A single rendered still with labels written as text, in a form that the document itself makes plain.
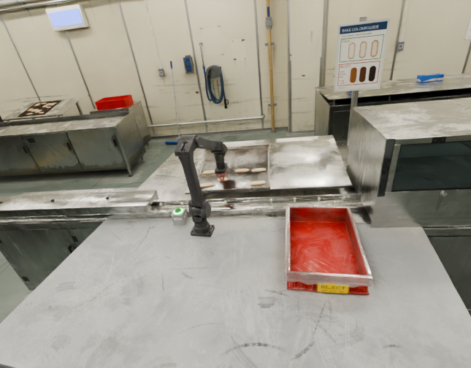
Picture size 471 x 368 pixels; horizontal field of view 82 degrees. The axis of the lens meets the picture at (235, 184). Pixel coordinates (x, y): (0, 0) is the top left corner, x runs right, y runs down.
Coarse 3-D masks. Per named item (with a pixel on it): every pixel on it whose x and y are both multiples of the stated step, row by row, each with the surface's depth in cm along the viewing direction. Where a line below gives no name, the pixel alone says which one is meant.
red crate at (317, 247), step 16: (304, 224) 145; (320, 224) 144; (336, 224) 142; (304, 240) 135; (320, 240) 133; (336, 240) 132; (304, 256) 126; (320, 256) 124; (336, 256) 123; (352, 256) 122; (320, 272) 117; (336, 272) 116; (352, 272) 115; (288, 288) 110; (304, 288) 109; (352, 288) 105
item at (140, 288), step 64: (128, 256) 139; (192, 256) 134; (256, 256) 129; (384, 256) 121; (64, 320) 111; (128, 320) 107; (192, 320) 104; (256, 320) 101; (320, 320) 99; (384, 320) 96; (448, 320) 94
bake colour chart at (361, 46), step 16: (352, 32) 185; (368, 32) 183; (384, 32) 181; (352, 48) 190; (368, 48) 188; (384, 48) 186; (336, 64) 197; (352, 64) 195; (368, 64) 193; (336, 80) 202; (352, 80) 200; (368, 80) 198
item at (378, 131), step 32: (352, 128) 161; (384, 128) 125; (416, 128) 120; (448, 128) 116; (352, 160) 164; (384, 160) 171; (384, 192) 127; (416, 192) 125; (448, 192) 123; (384, 224) 136; (416, 224) 134; (448, 224) 132
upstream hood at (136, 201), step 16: (112, 192) 181; (128, 192) 179; (144, 192) 176; (0, 208) 179; (16, 208) 177; (32, 208) 174; (48, 208) 172; (64, 208) 170; (80, 208) 169; (96, 208) 167; (112, 208) 166; (128, 208) 165; (144, 208) 164
